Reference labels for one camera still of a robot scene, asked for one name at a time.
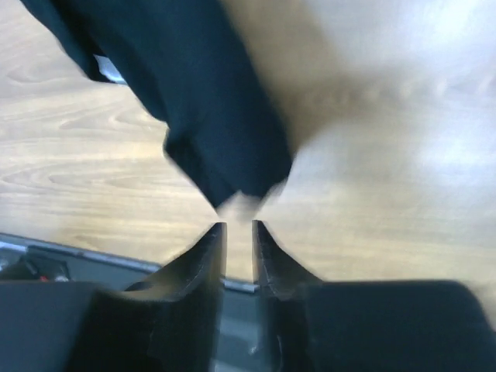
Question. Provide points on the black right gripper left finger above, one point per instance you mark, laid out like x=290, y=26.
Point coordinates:
x=167, y=321

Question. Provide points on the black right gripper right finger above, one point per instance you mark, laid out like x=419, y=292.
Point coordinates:
x=308, y=324

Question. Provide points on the black t shirt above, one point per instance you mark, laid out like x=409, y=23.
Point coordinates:
x=189, y=68

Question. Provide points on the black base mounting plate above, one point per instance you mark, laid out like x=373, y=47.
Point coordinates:
x=238, y=343

